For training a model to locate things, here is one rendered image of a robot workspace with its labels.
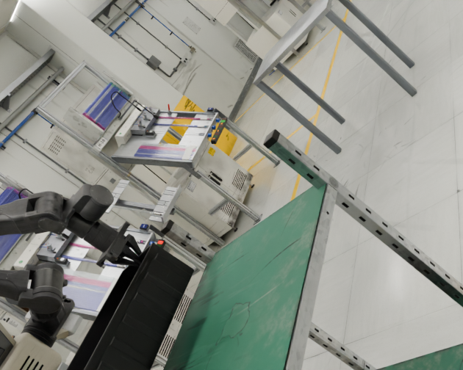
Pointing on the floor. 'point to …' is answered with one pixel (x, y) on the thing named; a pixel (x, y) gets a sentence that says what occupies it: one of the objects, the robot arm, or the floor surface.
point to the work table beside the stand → (312, 16)
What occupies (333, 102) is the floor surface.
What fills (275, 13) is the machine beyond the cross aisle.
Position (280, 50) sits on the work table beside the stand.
